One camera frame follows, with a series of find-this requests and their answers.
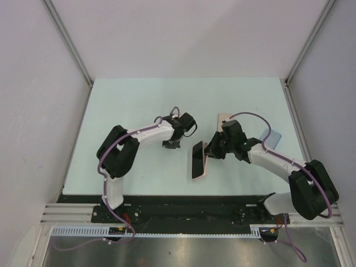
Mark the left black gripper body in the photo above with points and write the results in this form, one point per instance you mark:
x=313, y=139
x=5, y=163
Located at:
x=172, y=144

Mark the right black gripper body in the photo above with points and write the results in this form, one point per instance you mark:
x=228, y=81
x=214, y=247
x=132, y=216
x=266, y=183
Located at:
x=220, y=146

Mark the phone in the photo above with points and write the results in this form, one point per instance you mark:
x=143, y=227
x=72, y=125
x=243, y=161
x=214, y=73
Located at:
x=272, y=140
x=205, y=164

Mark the gold pink smartphone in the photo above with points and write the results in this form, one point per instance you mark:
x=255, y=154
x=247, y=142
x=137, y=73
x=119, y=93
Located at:
x=220, y=120

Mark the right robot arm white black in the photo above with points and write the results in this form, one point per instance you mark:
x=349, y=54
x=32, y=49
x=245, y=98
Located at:
x=311, y=189

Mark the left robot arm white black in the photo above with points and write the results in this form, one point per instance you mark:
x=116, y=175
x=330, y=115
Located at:
x=117, y=153

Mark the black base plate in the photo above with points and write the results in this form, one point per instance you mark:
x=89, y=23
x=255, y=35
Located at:
x=197, y=215

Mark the right aluminium side rail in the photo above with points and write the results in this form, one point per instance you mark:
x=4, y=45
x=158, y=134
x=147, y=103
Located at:
x=307, y=156

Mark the left aluminium corner post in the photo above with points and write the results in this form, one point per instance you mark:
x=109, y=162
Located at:
x=67, y=40

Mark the aluminium corner post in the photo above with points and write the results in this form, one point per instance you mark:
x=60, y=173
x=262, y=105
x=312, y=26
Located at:
x=312, y=37
x=67, y=40

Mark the right aluminium corner post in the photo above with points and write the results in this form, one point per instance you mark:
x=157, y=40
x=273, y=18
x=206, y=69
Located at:
x=312, y=37

